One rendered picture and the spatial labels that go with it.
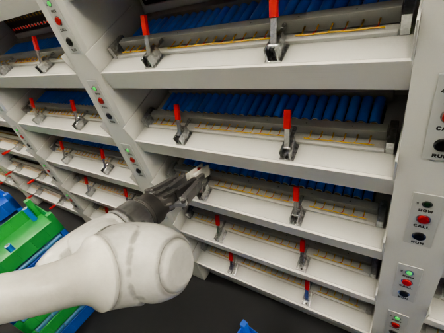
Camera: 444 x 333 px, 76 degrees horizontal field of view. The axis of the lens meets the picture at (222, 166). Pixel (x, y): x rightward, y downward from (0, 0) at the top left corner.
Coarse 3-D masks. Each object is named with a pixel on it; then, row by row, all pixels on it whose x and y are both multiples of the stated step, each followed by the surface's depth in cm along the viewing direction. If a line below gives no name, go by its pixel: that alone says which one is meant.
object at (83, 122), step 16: (32, 96) 117; (48, 96) 112; (64, 96) 107; (80, 96) 102; (16, 112) 113; (32, 112) 113; (48, 112) 109; (64, 112) 103; (80, 112) 97; (96, 112) 91; (32, 128) 111; (48, 128) 102; (64, 128) 96; (80, 128) 91; (96, 128) 88; (112, 144) 86
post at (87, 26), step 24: (96, 0) 63; (120, 0) 67; (72, 24) 60; (96, 24) 63; (96, 72) 66; (120, 96) 71; (144, 96) 77; (120, 120) 74; (120, 144) 82; (144, 168) 84; (144, 192) 94; (168, 216) 96; (192, 240) 106
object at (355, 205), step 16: (208, 176) 82; (224, 176) 78; (240, 176) 76; (272, 192) 72; (288, 192) 69; (304, 192) 67; (320, 192) 65; (320, 208) 64; (352, 208) 62; (368, 208) 59
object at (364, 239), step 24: (168, 168) 88; (216, 192) 79; (264, 192) 74; (240, 216) 74; (264, 216) 70; (288, 216) 67; (312, 216) 65; (360, 216) 61; (384, 216) 57; (336, 240) 60; (360, 240) 58; (384, 240) 52
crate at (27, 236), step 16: (32, 208) 109; (16, 224) 107; (32, 224) 108; (48, 224) 97; (0, 240) 104; (16, 240) 102; (32, 240) 94; (48, 240) 98; (0, 256) 98; (16, 256) 91; (0, 272) 88
